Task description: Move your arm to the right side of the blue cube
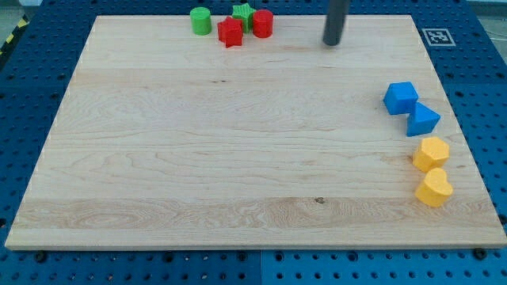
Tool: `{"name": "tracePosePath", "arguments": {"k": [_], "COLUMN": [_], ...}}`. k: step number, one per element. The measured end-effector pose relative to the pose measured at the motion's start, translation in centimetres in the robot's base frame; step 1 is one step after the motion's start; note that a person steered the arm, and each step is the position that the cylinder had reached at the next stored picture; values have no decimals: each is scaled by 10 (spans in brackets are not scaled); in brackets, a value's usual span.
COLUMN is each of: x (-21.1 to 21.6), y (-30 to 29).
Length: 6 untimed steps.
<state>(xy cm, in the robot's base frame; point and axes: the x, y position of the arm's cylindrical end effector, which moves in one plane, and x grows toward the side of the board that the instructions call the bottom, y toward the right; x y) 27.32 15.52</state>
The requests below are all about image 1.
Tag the blue cube block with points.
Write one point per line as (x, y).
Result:
(400, 98)

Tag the light wooden board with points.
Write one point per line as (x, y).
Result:
(165, 140)

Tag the red star block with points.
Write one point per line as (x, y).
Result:
(230, 32)

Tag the red cylinder block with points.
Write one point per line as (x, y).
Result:
(263, 23)

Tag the green cylinder block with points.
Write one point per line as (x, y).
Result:
(201, 21)

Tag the green star block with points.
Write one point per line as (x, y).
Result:
(245, 13)

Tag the blue triangular prism block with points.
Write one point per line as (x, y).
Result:
(422, 120)

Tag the yellow hexagon block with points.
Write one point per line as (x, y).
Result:
(432, 152)

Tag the yellow heart block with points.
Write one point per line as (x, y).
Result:
(434, 190)

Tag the white fiducial marker tag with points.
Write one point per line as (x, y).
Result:
(438, 37)

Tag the yellow black hazard tape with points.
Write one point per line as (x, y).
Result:
(13, 38)

